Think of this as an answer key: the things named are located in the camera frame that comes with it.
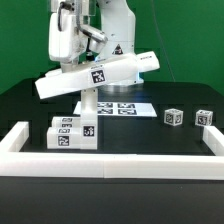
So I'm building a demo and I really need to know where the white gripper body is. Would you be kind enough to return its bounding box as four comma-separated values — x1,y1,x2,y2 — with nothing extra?
48,0,108,64

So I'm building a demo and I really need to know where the white tagged cube near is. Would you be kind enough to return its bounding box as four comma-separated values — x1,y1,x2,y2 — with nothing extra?
164,108,183,126

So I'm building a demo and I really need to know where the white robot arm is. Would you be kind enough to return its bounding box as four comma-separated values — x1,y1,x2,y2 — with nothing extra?
48,0,136,75

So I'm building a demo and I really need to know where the white U-shaped fence frame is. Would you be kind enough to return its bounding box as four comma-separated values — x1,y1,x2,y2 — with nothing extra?
0,122,224,180

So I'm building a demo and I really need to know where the white chair seat block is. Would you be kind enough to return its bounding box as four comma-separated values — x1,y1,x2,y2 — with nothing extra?
80,88,98,150

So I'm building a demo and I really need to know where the white tagged cube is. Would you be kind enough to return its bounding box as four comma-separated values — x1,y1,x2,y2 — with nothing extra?
195,110,213,126
164,108,183,126

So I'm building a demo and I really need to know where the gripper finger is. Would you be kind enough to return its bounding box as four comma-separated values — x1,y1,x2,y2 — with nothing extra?
60,62,79,72

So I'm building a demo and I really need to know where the black cable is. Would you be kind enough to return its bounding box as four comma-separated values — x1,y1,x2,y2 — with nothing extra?
38,66,61,80

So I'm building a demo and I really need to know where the white tag marker sheet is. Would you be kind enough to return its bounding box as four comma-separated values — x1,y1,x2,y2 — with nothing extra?
73,101,158,118

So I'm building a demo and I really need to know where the white chair back frame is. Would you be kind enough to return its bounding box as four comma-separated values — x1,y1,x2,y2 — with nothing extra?
35,51,160,99

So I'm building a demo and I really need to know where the white tagged cube far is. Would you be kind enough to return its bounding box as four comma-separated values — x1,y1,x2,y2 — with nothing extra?
195,110,213,126

